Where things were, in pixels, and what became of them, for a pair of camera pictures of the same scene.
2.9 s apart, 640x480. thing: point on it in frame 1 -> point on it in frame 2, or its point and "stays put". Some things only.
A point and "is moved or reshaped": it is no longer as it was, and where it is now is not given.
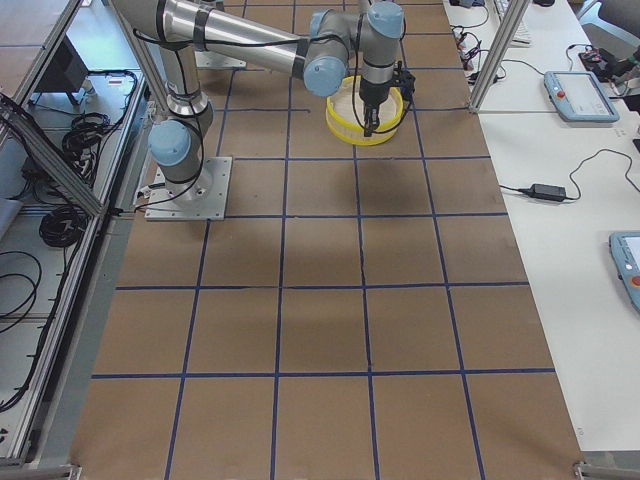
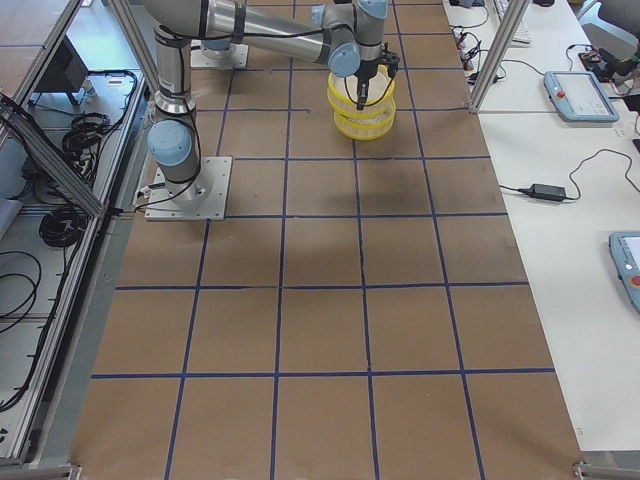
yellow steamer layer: [345, 113] is moved or reshaped
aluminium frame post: [499, 53] stays put
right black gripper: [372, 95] -> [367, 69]
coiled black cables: [62, 226] stays put
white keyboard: [521, 37] stays put
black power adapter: [545, 192] stays put
